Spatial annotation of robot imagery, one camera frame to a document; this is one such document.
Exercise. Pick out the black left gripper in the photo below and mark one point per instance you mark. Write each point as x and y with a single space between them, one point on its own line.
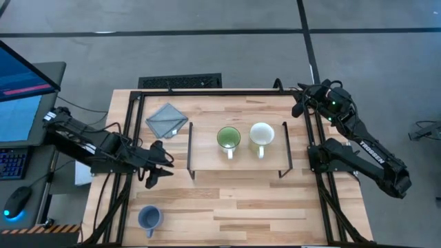
150 162

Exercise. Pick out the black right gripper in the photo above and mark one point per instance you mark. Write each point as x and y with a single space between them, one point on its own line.
317 99

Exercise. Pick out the pale yellow ribbed mug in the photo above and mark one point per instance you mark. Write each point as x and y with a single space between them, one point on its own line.
262 134

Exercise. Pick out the blue grey mug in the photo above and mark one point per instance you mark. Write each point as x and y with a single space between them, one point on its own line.
150 217

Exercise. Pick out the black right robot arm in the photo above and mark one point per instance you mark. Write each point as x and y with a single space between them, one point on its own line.
372 151

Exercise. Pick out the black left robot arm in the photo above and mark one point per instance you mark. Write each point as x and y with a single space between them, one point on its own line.
103 146

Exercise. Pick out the grey folded cloth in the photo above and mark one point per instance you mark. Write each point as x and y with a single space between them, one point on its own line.
167 120

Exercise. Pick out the black floor vent grate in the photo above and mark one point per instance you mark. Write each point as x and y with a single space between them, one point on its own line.
179 81

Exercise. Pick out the dark grey side desk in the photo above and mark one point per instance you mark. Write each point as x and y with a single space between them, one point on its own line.
34 158

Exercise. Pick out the black floor device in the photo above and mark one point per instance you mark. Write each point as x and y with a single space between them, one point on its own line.
427 132

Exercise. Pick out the grey framed display screen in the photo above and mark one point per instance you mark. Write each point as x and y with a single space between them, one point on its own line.
20 117

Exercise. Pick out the backlit black keyboard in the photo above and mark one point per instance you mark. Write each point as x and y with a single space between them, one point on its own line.
12 164

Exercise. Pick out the black computer mouse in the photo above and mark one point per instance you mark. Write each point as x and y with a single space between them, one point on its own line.
17 201

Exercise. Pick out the black computer monitor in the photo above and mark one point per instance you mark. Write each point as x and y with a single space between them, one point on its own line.
20 79

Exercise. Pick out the wooden shelf black metal frame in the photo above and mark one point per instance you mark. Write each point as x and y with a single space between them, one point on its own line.
241 165

